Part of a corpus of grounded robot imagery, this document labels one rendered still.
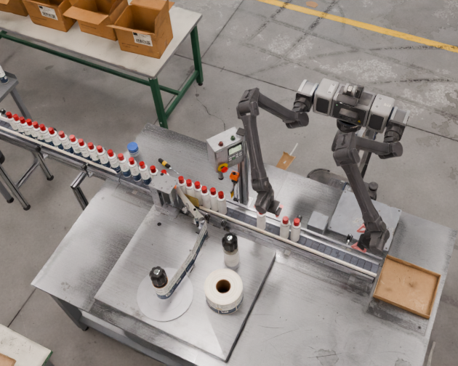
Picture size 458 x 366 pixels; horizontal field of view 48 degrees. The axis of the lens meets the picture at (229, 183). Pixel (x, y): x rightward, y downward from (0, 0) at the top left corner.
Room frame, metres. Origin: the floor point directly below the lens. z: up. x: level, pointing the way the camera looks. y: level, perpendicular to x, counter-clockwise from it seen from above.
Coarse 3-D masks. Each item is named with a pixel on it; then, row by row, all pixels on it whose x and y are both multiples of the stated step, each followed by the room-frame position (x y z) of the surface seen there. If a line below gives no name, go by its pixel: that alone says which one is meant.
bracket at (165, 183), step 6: (156, 174) 1.72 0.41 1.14; (162, 174) 1.71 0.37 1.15; (156, 180) 1.68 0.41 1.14; (162, 180) 1.67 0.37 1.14; (168, 180) 1.67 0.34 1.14; (174, 180) 1.67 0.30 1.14; (150, 186) 1.64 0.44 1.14; (156, 186) 1.64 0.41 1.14; (162, 186) 1.63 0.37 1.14; (168, 186) 1.63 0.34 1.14; (168, 192) 1.59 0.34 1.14
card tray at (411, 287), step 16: (384, 272) 1.14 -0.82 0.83; (400, 272) 1.14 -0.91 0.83; (416, 272) 1.13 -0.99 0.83; (432, 272) 1.11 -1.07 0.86; (384, 288) 1.05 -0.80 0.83; (400, 288) 1.04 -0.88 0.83; (416, 288) 1.04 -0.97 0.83; (432, 288) 1.03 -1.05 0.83; (400, 304) 0.94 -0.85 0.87; (416, 304) 0.95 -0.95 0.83; (432, 304) 0.93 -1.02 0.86
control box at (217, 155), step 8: (232, 128) 1.74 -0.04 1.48; (216, 136) 1.69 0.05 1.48; (224, 136) 1.69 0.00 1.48; (208, 144) 1.65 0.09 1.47; (216, 144) 1.64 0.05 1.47; (224, 144) 1.63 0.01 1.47; (232, 144) 1.63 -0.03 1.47; (208, 152) 1.66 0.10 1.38; (216, 152) 1.59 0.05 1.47; (224, 152) 1.61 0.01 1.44; (216, 160) 1.59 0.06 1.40; (224, 160) 1.60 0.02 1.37; (232, 160) 1.62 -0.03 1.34; (240, 160) 1.65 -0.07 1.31; (216, 168) 1.59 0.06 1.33
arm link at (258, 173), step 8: (256, 104) 1.67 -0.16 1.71; (256, 112) 1.63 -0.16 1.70; (248, 120) 1.61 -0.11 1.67; (256, 120) 1.63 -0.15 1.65; (248, 128) 1.59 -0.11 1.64; (256, 128) 1.60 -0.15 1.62; (248, 136) 1.56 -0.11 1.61; (256, 136) 1.56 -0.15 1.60; (248, 144) 1.54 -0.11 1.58; (256, 144) 1.53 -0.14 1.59; (256, 152) 1.50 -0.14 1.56; (256, 160) 1.46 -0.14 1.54; (256, 168) 1.44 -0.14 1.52; (264, 168) 1.45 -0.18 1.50; (256, 176) 1.41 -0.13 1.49; (264, 176) 1.41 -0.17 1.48; (256, 184) 1.38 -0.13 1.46
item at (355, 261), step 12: (132, 180) 1.88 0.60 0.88; (240, 216) 1.55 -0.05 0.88; (252, 216) 1.54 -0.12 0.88; (276, 228) 1.45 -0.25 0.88; (300, 240) 1.36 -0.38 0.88; (312, 240) 1.35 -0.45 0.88; (324, 252) 1.28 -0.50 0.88; (336, 252) 1.27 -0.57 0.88; (360, 264) 1.18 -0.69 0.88; (372, 264) 1.18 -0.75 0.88; (372, 276) 1.11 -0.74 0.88
